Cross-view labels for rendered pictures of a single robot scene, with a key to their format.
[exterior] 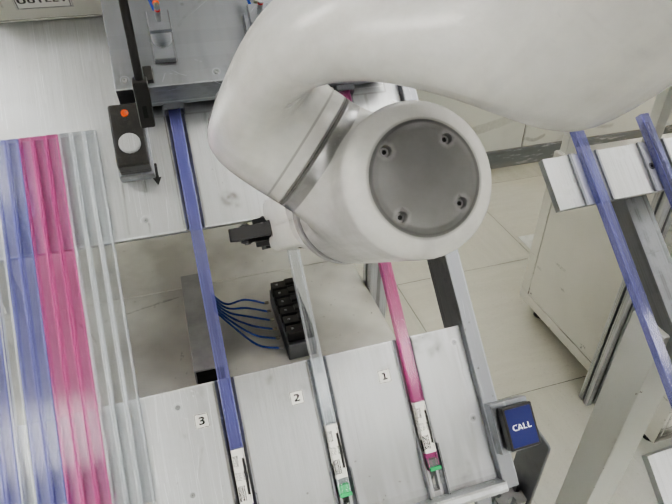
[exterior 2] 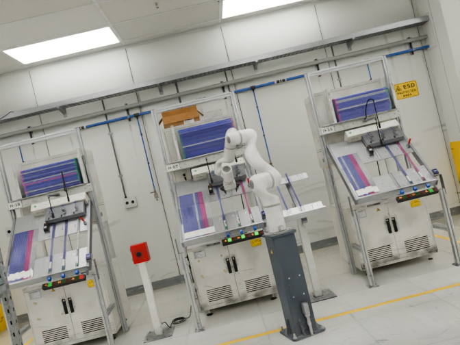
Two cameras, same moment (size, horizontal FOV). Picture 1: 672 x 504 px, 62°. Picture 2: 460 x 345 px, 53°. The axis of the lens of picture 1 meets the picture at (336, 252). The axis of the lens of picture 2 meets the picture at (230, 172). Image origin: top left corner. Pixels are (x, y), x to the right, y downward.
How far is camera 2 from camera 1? 3.37 m
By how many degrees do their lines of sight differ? 38
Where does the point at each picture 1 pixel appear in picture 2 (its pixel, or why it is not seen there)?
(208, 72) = (220, 179)
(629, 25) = (226, 156)
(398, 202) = (224, 170)
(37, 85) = (199, 187)
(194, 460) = (219, 222)
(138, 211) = (211, 198)
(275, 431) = (230, 219)
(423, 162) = (226, 168)
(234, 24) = not seen: hidden behind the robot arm
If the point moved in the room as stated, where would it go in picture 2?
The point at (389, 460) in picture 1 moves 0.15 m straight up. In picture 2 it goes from (246, 221) to (241, 203)
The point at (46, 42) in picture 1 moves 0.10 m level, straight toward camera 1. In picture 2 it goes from (200, 182) to (201, 181)
